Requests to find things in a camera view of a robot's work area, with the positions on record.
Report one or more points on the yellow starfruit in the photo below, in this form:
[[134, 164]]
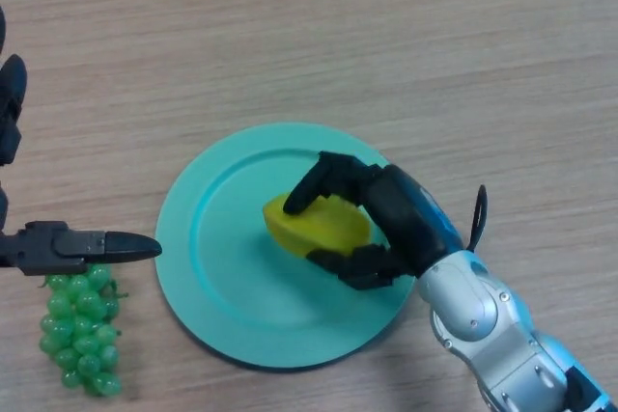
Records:
[[323, 228]]

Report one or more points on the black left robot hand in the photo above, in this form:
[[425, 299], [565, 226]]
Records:
[[48, 248]]

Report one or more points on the green grape bunch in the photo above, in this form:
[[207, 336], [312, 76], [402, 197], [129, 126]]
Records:
[[82, 335]]

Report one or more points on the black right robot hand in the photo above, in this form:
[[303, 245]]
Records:
[[405, 219]]

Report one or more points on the green round plate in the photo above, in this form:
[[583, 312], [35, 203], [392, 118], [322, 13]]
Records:
[[227, 277]]

